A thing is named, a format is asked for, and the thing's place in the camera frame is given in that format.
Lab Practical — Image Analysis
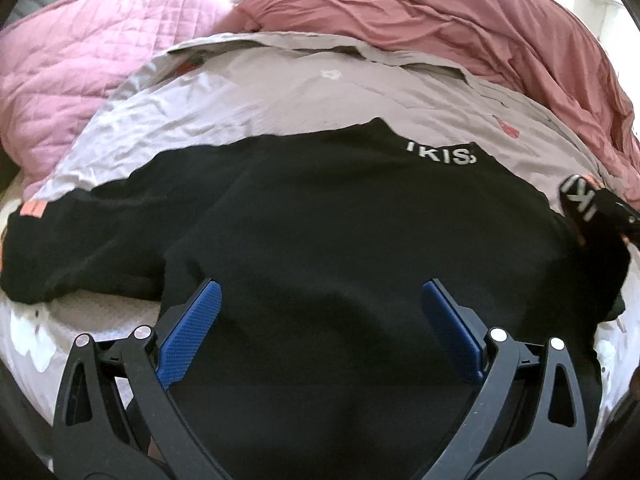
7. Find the black IKISS sweatshirt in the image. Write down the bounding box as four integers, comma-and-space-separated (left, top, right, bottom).
1, 119, 630, 479

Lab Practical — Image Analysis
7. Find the dusty red duvet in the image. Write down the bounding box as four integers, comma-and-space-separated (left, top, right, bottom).
216, 0, 639, 205

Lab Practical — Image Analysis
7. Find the grey strawberry print bedsheet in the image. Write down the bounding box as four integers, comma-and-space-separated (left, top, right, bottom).
1, 32, 639, 460

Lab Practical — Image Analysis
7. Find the pink quilted pillow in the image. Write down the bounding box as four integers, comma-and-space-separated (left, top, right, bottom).
1, 0, 232, 197

